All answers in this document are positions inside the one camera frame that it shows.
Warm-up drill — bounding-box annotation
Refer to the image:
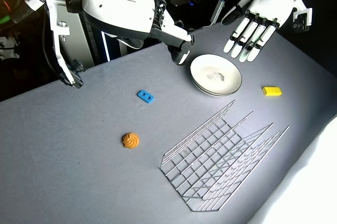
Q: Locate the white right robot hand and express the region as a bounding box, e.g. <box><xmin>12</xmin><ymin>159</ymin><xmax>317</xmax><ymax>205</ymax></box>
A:
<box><xmin>65</xmin><ymin>0</ymin><xmax>195</xmax><ymax>66</ymax></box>

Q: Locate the white plate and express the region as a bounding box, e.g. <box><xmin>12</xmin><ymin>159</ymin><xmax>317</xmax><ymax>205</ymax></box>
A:
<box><xmin>190</xmin><ymin>54</ymin><xmax>242</xmax><ymax>96</ymax></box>
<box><xmin>191</xmin><ymin>75</ymin><xmax>237</xmax><ymax>98</ymax></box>

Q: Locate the black box with blue light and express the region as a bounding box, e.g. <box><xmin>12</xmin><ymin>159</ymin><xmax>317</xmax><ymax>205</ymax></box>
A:
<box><xmin>170</xmin><ymin>0</ymin><xmax>192</xmax><ymax>8</ymax></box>

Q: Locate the blue two-hole block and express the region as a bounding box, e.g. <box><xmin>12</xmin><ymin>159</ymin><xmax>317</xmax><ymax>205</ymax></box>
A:
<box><xmin>136</xmin><ymin>90</ymin><xmax>155</xmax><ymax>104</ymax></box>

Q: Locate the orange swirl cookie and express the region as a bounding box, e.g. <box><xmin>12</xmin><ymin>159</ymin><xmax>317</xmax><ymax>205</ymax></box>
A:
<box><xmin>121</xmin><ymin>132</ymin><xmax>140</xmax><ymax>150</ymax></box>

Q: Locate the yellow rectangular block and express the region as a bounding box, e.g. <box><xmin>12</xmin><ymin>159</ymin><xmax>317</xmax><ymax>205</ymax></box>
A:
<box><xmin>262</xmin><ymin>86</ymin><xmax>283</xmax><ymax>97</ymax></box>

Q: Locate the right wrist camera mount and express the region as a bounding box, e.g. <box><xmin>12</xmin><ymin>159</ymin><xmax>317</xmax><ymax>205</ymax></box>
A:
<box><xmin>44</xmin><ymin>0</ymin><xmax>85</xmax><ymax>89</ymax></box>

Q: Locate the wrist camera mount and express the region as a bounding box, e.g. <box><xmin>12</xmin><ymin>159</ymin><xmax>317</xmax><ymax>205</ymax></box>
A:
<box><xmin>44</xmin><ymin>0</ymin><xmax>85</xmax><ymax>89</ymax></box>
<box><xmin>267</xmin><ymin>0</ymin><xmax>313</xmax><ymax>33</ymax></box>

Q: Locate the grey cable adapter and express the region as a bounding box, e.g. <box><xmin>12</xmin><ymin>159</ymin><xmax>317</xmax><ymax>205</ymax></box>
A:
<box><xmin>210</xmin><ymin>0</ymin><xmax>226</xmax><ymax>25</ymax></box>

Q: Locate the silver wire dish rack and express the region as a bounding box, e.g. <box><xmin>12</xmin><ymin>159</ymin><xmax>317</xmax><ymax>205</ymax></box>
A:
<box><xmin>160</xmin><ymin>100</ymin><xmax>290</xmax><ymax>212</ymax></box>

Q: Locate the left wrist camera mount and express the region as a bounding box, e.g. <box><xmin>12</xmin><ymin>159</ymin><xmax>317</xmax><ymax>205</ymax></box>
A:
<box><xmin>267</xmin><ymin>0</ymin><xmax>313</xmax><ymax>33</ymax></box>

